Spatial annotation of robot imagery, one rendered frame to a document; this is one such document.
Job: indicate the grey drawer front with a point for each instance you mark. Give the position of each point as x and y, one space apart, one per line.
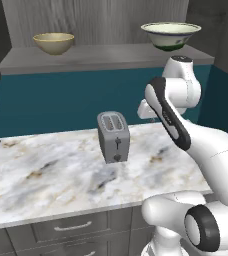
42 230
52 250

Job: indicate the large white blue-rimmed bowl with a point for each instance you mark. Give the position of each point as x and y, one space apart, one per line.
170 36

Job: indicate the small tan bowl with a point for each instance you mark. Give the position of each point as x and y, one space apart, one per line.
54 44

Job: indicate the grey toaster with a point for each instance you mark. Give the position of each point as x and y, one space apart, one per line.
114 143

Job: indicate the grey wall shelf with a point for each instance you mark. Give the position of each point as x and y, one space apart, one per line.
96 58

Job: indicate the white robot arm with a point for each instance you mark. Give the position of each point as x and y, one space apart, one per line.
216 156

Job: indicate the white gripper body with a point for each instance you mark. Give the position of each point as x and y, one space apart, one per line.
145 110

